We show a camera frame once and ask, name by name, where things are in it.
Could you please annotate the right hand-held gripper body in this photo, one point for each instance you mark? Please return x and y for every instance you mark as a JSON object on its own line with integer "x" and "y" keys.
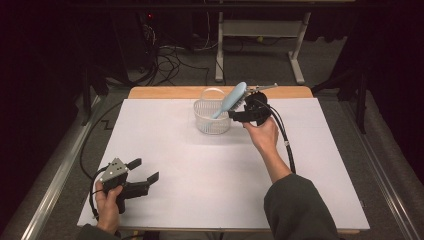
{"x": 258, "y": 105}

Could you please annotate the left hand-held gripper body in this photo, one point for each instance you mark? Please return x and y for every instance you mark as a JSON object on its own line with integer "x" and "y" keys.
{"x": 115, "y": 170}

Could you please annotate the light blue hairbrush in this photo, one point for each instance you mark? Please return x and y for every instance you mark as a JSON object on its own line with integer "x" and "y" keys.
{"x": 230, "y": 100}

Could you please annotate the white plastic basket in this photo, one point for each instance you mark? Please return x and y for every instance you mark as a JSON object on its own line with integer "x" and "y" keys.
{"x": 210, "y": 121}

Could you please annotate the person's right hand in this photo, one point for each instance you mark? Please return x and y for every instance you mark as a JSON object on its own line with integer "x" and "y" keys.
{"x": 265, "y": 135}

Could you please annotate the person's left hand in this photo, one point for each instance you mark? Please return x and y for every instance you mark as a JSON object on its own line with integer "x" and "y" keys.
{"x": 108, "y": 206}

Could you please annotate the white table cover sheet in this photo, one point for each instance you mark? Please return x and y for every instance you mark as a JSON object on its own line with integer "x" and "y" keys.
{"x": 200, "y": 173}

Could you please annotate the small yellow-green object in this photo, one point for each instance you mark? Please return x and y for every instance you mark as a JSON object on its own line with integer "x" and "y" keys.
{"x": 260, "y": 39}

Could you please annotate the black metal stand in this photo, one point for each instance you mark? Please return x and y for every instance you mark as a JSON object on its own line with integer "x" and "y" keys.
{"x": 88, "y": 90}
{"x": 356, "y": 90}

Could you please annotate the dark computer tower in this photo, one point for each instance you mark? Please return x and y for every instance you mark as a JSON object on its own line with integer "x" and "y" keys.
{"x": 133, "y": 36}

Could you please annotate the aluminium floor rail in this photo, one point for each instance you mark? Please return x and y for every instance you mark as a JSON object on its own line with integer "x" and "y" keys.
{"x": 56, "y": 180}
{"x": 383, "y": 173}

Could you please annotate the white metal desk frame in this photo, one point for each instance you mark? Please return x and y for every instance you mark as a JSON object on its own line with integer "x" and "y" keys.
{"x": 263, "y": 28}

